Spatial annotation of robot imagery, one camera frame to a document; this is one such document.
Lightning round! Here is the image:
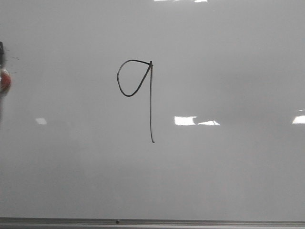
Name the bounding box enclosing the white whiteboard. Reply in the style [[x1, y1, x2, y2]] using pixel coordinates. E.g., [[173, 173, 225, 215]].
[[0, 0, 305, 221]]

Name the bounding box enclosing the grey aluminium whiteboard frame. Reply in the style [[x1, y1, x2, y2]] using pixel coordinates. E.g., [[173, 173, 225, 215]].
[[0, 217, 305, 229]]

